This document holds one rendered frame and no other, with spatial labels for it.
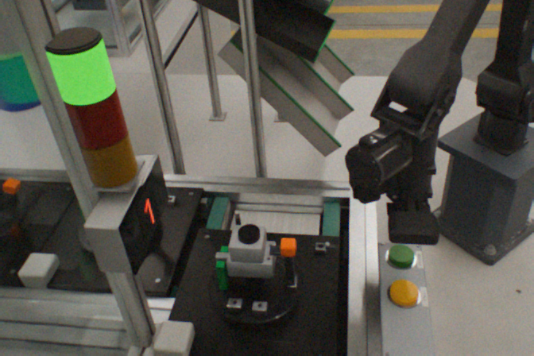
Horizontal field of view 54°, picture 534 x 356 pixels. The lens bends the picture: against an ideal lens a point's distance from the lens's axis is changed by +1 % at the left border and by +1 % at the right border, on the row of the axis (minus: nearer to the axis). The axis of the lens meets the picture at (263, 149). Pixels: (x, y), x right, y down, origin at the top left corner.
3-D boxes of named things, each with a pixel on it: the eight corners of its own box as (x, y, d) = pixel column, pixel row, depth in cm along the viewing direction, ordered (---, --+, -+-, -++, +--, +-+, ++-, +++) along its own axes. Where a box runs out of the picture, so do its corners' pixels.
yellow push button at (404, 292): (415, 288, 79) (417, 280, 78) (419, 311, 76) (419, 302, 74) (388, 286, 79) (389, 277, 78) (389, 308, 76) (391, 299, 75)
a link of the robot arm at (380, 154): (406, 60, 66) (340, 97, 61) (462, 83, 61) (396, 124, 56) (398, 133, 73) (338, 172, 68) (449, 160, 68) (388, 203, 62)
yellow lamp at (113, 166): (144, 159, 58) (134, 121, 55) (128, 189, 54) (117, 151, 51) (101, 157, 58) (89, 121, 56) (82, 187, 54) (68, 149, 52)
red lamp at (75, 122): (134, 121, 55) (123, 79, 52) (117, 150, 51) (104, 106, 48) (89, 120, 55) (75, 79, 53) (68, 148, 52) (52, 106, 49)
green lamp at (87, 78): (123, 79, 52) (111, 32, 49) (104, 106, 48) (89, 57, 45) (75, 78, 52) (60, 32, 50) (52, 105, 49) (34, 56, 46)
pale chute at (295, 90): (338, 120, 110) (354, 109, 107) (325, 157, 100) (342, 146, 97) (241, 25, 104) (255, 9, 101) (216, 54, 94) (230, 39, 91)
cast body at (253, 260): (276, 255, 76) (273, 220, 72) (273, 279, 73) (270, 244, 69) (220, 252, 77) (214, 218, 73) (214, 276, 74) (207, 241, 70)
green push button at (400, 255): (412, 253, 84) (413, 244, 83) (414, 272, 81) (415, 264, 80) (386, 251, 85) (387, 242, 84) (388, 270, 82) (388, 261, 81)
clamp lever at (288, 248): (298, 274, 76) (296, 237, 72) (296, 285, 75) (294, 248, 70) (273, 272, 77) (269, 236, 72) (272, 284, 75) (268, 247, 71)
